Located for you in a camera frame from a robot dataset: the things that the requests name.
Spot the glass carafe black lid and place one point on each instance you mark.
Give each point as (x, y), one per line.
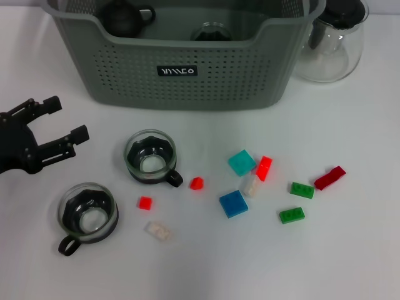
(328, 62)

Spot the translucent white toy brick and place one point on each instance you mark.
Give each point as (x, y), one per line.
(158, 231)
(250, 186)

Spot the orange-red long toy brick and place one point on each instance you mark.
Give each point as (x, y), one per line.
(264, 168)

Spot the dark red toy brick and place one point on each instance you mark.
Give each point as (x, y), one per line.
(329, 178)

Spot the grey-green perforated storage bin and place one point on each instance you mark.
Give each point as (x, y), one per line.
(187, 90)

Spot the small red sloped brick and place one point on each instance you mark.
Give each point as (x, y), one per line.
(196, 183)

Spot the black clay teapot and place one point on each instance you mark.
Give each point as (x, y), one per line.
(120, 20)

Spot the green toy brick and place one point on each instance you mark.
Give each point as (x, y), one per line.
(292, 215)
(301, 189)

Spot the blue square toy brick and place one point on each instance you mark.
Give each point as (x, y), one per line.
(233, 203)

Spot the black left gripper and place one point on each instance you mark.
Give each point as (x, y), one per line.
(15, 147)

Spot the glass teacup black sleeve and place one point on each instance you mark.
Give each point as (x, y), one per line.
(90, 223)
(150, 162)
(212, 32)

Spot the teal square toy brick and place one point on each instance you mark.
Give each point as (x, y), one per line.
(241, 163)

